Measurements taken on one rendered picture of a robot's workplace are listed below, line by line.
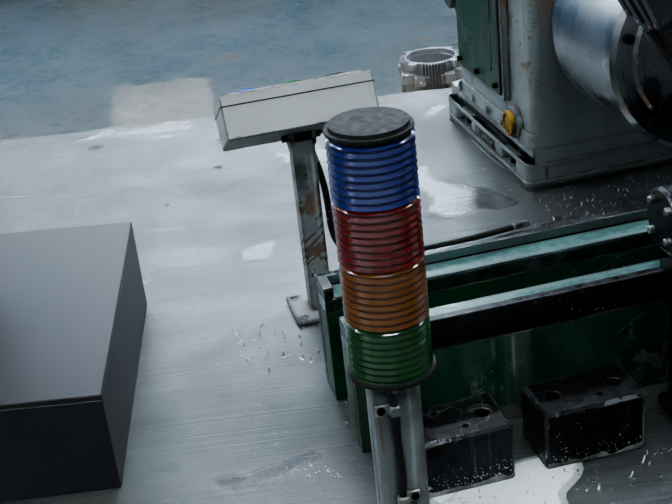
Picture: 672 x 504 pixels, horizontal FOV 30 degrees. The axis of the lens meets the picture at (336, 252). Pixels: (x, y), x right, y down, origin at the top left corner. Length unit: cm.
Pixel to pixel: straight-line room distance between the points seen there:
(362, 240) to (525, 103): 91
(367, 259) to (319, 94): 55
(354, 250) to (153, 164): 118
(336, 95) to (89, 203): 62
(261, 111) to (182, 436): 35
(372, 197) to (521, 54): 91
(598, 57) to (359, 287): 72
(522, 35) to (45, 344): 77
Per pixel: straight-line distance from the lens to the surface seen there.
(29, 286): 139
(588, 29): 152
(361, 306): 85
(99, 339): 126
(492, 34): 176
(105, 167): 201
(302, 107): 136
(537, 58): 168
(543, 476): 117
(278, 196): 180
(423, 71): 382
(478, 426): 114
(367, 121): 82
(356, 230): 82
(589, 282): 122
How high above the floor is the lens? 150
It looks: 26 degrees down
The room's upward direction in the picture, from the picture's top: 6 degrees counter-clockwise
